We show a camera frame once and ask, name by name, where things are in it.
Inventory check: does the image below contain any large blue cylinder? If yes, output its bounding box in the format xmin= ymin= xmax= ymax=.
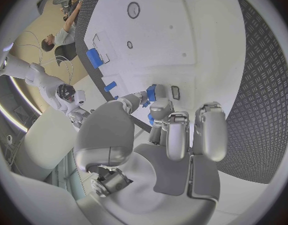
xmin=85 ymin=48 xmax=105 ymax=70

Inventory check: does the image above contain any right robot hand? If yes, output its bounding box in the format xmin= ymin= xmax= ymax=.
xmin=65 ymin=106 xmax=92 ymax=131

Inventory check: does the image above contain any person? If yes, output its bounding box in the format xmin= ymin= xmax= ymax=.
xmin=40 ymin=1 xmax=84 ymax=53

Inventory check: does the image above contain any white cable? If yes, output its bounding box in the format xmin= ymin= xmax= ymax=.
xmin=17 ymin=30 xmax=45 ymax=66
xmin=40 ymin=55 xmax=75 ymax=86

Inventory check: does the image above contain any white task board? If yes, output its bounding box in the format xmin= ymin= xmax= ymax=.
xmin=82 ymin=0 xmax=248 ymax=149

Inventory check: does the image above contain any black office chair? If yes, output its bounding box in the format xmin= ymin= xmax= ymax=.
xmin=54 ymin=42 xmax=79 ymax=67

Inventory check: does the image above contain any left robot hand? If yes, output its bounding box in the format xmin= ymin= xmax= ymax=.
xmin=73 ymin=83 xmax=229 ymax=225

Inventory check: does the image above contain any thick blue peg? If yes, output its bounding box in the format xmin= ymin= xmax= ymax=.
xmin=103 ymin=81 xmax=118 ymax=93

